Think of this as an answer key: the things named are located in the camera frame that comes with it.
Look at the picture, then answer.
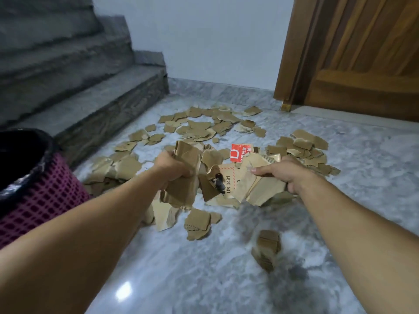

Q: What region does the person's right hand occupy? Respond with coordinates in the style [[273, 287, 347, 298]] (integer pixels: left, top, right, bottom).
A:
[[254, 155, 315, 196]]

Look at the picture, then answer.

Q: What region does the person's left hand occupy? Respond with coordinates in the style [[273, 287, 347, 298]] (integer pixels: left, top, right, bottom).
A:
[[153, 150, 197, 193]]

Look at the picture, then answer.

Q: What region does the brown cardboard sheet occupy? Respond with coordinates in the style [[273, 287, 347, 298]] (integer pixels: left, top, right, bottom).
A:
[[202, 153, 289, 207]]

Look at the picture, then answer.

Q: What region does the brown cardboard bundle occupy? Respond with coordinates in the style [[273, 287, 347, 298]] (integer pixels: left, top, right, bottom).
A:
[[160, 140, 205, 210]]

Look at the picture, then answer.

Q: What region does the person's right forearm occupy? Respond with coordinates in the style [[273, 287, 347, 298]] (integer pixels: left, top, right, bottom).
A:
[[294, 175, 419, 314]]

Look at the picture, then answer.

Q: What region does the person's left forearm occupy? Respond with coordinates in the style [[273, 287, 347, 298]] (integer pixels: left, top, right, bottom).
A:
[[0, 166, 164, 314]]

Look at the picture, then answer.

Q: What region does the red printed cardboard scrap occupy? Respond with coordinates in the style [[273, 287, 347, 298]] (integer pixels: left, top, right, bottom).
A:
[[230, 143, 253, 163]]

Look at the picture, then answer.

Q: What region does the pile of torn cardboard scraps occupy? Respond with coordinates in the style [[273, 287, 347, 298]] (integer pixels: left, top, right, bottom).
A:
[[83, 106, 342, 242]]

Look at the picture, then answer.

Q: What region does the small folded brown cardboard chunk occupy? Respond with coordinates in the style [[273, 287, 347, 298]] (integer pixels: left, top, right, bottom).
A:
[[251, 230, 282, 274]]

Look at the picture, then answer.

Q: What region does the grey stone staircase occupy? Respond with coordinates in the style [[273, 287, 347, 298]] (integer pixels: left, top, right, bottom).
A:
[[0, 0, 170, 169]]

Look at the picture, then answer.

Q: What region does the pink mesh waste basket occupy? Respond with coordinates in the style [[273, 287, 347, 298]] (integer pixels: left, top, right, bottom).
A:
[[0, 151, 94, 249]]

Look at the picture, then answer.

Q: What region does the brown wooden door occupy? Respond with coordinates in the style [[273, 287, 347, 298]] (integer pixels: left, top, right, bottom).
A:
[[304, 0, 419, 123]]

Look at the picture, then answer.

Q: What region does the black plastic bin liner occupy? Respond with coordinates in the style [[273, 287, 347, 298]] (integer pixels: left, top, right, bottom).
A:
[[0, 128, 59, 207]]

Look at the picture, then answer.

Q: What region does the brown wooden door frame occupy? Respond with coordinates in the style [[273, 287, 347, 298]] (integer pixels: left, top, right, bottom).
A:
[[273, 0, 320, 111]]

